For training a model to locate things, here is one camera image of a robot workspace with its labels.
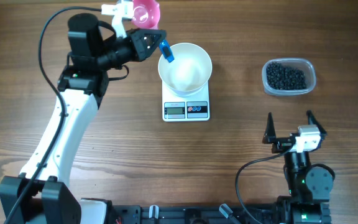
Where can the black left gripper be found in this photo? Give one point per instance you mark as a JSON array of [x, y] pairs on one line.
[[134, 47]]

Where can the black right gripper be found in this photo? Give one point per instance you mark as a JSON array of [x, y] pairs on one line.
[[286, 142]]

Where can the pink scoop with blue handle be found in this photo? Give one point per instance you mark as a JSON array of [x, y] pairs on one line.
[[147, 16]]

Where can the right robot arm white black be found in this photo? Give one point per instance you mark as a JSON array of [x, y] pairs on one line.
[[309, 185]]

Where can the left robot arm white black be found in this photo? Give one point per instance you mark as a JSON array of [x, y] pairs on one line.
[[40, 193]]

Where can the white bowl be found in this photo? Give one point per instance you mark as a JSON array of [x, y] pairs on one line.
[[190, 70]]

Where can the white digital kitchen scale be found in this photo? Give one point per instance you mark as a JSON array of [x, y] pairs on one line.
[[192, 107]]

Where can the clear plastic container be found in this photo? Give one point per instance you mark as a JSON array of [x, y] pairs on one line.
[[300, 63]]

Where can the black beans in container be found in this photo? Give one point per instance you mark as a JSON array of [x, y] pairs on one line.
[[283, 77]]

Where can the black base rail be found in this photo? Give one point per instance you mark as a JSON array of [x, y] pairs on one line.
[[154, 214]]

